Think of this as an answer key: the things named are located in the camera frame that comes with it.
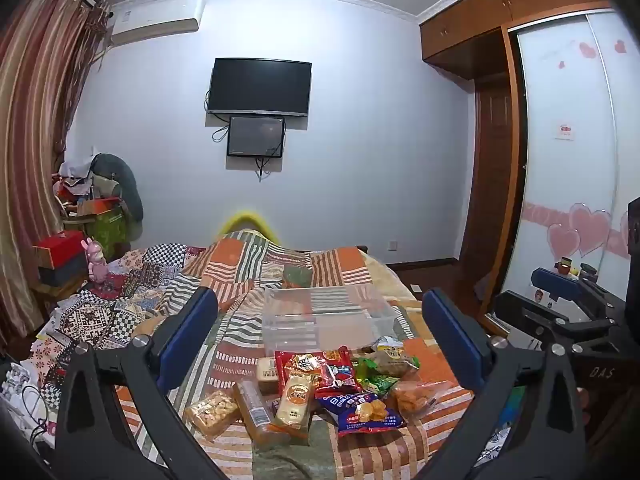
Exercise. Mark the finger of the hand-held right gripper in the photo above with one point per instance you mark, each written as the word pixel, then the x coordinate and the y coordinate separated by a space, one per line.
pixel 530 312
pixel 555 285

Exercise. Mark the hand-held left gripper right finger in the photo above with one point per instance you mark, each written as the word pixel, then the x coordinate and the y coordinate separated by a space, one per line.
pixel 450 335

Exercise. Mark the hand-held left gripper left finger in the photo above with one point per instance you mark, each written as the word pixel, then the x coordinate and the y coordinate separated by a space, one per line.
pixel 190 340

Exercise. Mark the blue potato chip bag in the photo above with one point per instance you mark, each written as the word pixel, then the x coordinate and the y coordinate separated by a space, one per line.
pixel 360 415

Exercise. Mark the red snack bag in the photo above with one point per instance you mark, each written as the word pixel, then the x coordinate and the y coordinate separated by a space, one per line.
pixel 330 365

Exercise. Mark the clear plastic storage box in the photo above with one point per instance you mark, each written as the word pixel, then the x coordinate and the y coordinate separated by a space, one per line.
pixel 325 320

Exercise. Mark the clear bag of orange snacks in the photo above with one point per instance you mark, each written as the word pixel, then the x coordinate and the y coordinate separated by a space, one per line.
pixel 417 397

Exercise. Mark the grey cloth on floor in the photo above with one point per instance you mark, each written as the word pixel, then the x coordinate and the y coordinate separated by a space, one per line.
pixel 486 287

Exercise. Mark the clear brown snack packet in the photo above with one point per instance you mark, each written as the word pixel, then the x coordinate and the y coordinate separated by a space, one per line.
pixel 397 362

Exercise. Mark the clear peanut brittle packet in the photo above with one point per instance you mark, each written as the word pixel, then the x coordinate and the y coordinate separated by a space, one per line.
pixel 212 412

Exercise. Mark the beige labelled snack packet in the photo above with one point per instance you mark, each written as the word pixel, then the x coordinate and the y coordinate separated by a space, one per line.
pixel 266 372

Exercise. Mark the striped patchwork blanket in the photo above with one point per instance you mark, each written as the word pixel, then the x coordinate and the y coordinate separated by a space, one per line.
pixel 235 270

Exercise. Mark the green snack packet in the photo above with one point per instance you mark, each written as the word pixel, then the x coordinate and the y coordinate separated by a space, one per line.
pixel 372 380

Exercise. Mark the checkered patchwork cloth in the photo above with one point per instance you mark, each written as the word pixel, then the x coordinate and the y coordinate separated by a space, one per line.
pixel 100 320

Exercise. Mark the pink plush toy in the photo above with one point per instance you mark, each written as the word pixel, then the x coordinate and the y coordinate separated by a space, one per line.
pixel 96 265

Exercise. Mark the yellow cake packet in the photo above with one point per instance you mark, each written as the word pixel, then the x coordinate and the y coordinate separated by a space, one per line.
pixel 295 400

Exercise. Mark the brown wooden door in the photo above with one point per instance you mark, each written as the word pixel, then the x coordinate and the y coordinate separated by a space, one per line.
pixel 492 170

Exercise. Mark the yellow curved object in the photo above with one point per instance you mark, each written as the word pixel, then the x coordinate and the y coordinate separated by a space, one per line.
pixel 245 219

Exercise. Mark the red label sticker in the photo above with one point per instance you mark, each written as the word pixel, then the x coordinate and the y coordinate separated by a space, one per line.
pixel 565 131

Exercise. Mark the red box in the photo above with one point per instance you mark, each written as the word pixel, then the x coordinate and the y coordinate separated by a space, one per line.
pixel 60 249

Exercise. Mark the orange cardboard box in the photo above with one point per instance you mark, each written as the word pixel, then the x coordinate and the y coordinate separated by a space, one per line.
pixel 100 206

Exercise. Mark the pile of clothes and bags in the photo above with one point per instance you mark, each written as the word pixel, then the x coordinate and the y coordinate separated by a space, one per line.
pixel 75 182

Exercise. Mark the striped brown curtain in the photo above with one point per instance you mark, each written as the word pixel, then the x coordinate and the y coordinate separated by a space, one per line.
pixel 35 135

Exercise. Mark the wooden overhead cabinet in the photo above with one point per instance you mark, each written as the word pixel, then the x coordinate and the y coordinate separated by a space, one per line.
pixel 475 15

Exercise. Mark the white air conditioner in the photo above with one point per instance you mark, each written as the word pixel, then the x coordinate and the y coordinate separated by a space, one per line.
pixel 155 17

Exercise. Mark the small black wall monitor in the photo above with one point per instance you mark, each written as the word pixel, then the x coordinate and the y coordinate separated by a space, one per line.
pixel 256 136

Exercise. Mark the black wall television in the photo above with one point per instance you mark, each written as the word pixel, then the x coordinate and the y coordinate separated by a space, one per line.
pixel 259 87

